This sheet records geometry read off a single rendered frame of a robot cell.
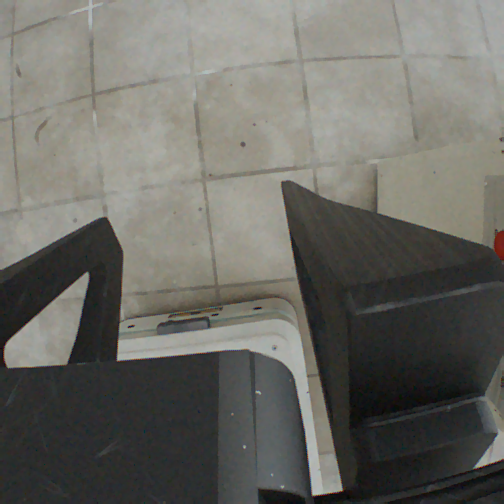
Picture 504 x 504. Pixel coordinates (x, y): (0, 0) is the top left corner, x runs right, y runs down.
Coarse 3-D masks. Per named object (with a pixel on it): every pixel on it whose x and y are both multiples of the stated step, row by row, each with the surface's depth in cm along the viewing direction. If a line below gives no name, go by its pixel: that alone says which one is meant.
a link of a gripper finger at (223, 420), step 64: (64, 256) 9; (0, 320) 6; (0, 384) 4; (64, 384) 4; (128, 384) 3; (192, 384) 3; (256, 384) 3; (0, 448) 3; (64, 448) 3; (128, 448) 3; (192, 448) 3; (256, 448) 3
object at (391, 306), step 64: (320, 256) 5; (384, 256) 4; (448, 256) 4; (320, 320) 9; (384, 320) 4; (448, 320) 4; (384, 384) 4; (448, 384) 5; (384, 448) 5; (448, 448) 4
